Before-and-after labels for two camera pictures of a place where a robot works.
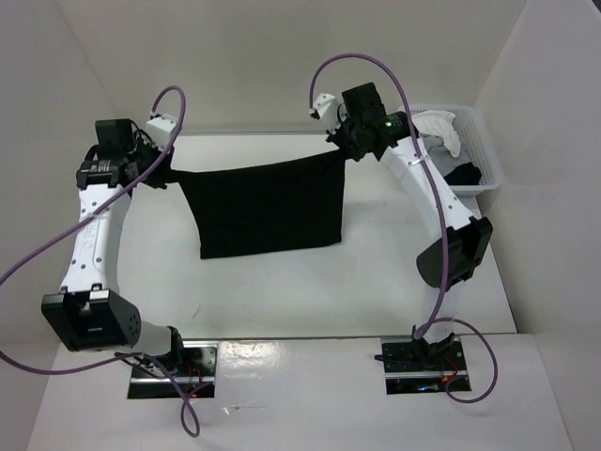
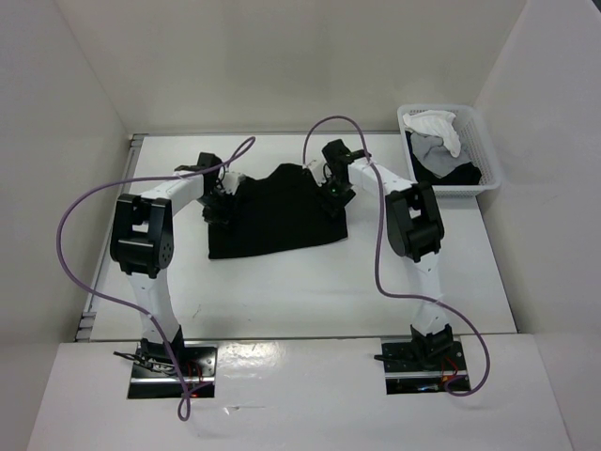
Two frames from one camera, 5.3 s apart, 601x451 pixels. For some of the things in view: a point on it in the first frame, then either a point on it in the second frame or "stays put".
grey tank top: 442,156 stays put
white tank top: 439,123 stays put
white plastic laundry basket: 475,147 stays put
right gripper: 355,153 → 335,204
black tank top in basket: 466,174 stays put
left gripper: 160,180 → 224,216
